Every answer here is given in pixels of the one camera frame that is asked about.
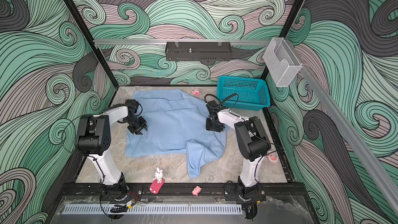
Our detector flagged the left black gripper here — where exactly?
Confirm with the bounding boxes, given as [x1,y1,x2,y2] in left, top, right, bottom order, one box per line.
[124,116,147,134]

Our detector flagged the light blue long sleeve shirt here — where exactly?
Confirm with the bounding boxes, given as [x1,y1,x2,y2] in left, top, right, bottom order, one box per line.
[125,89,227,178]

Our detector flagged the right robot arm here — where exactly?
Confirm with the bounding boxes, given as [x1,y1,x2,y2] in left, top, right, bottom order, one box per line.
[204,93,272,201]

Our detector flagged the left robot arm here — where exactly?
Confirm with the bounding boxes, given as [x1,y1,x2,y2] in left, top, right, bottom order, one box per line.
[75,99,147,196]

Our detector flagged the small pink toy at back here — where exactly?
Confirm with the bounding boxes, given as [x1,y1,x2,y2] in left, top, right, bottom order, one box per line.
[192,88,202,95]

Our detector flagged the teal plastic basket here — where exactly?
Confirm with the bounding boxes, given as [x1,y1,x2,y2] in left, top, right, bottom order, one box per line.
[217,76,271,111]

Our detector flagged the small pink pig toy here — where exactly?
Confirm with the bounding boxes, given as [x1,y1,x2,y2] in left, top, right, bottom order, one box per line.
[192,186,202,196]

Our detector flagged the pink round toy right side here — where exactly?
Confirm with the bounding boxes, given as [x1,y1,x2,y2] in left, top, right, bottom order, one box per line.
[267,151,279,163]

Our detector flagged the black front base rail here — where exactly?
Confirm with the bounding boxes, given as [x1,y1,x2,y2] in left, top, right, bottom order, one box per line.
[60,183,306,197]

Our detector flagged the black wall tray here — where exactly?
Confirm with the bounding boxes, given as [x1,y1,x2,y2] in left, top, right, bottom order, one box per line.
[165,41,232,64]

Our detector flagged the clear acrylic wall holder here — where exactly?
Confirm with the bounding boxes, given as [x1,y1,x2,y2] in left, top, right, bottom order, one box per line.
[263,37,302,88]

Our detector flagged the aluminium rail back wall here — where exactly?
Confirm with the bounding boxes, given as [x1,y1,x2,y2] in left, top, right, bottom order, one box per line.
[93,38,271,46]

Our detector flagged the aluminium rail wall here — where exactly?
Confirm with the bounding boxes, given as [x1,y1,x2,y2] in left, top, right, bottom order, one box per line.
[286,40,398,214]
[93,38,271,46]

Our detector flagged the white slotted cable duct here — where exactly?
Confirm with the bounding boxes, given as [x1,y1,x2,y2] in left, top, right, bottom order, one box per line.
[61,204,243,215]

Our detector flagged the aluminium rail right wall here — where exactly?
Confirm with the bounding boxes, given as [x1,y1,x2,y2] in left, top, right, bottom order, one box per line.
[286,40,398,214]

